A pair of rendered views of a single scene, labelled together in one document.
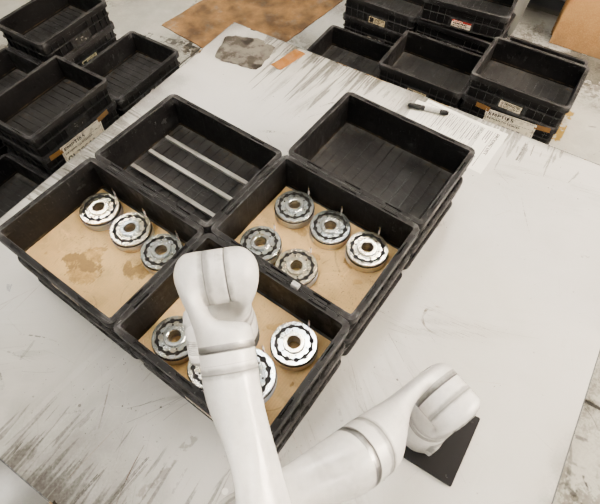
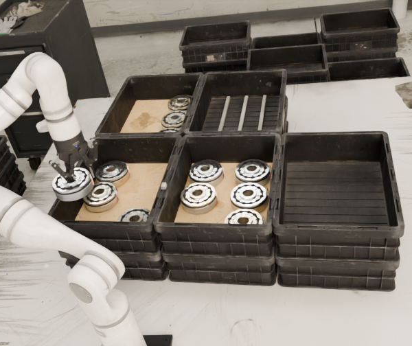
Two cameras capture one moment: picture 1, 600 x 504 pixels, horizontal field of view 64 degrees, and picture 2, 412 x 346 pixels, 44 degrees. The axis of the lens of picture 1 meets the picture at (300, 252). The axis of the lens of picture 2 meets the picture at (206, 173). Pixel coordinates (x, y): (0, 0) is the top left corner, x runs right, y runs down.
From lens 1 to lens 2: 1.07 m
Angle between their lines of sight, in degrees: 48
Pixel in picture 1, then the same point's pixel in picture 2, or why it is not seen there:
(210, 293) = (26, 68)
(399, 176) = (350, 217)
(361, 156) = (349, 186)
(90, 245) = (158, 116)
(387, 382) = (164, 319)
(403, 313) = (235, 305)
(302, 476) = not seen: outside the picture
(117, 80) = not seen: hidden behind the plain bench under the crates
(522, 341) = not seen: outside the picture
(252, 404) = not seen: outside the picture
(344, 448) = (5, 194)
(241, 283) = (33, 71)
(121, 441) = not seen: hidden behind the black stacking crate
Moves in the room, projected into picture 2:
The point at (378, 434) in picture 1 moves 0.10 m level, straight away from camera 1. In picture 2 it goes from (21, 209) to (64, 211)
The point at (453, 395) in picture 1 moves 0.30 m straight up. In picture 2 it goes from (85, 263) to (36, 144)
